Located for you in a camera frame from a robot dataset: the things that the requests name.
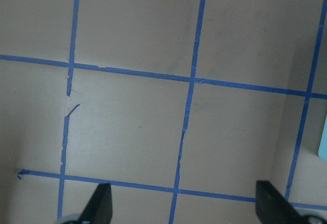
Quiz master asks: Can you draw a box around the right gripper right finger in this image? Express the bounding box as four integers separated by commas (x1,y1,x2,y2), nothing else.
255,180,327,224

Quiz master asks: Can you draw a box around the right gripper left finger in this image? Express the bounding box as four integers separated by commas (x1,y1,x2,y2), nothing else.
57,183,114,224

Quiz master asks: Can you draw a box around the turquoise plastic bin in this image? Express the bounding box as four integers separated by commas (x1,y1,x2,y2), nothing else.
318,118,327,161

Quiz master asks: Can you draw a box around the brown paper table cover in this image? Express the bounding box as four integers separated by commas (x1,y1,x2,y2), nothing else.
1,0,326,223

